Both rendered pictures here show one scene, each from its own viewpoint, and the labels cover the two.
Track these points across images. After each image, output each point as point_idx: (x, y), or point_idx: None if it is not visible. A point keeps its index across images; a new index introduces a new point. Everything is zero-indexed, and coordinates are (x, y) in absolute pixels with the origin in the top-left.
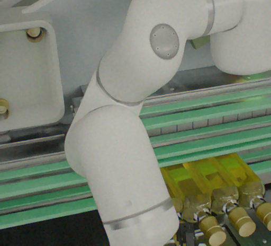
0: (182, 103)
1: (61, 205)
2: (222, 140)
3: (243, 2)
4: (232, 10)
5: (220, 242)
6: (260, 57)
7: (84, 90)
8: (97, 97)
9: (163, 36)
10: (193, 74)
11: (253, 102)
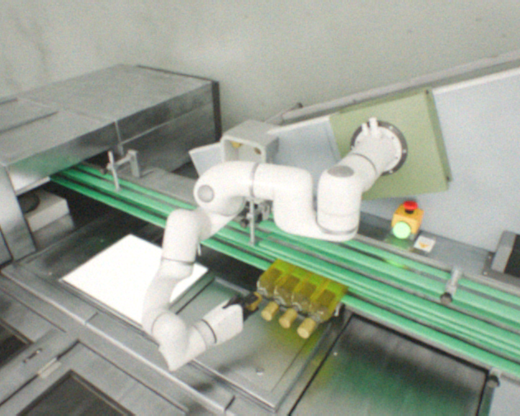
0: None
1: (238, 252)
2: (334, 270)
3: (272, 190)
4: (265, 191)
5: (267, 319)
6: (285, 224)
7: None
8: None
9: (205, 191)
10: (360, 217)
11: (363, 257)
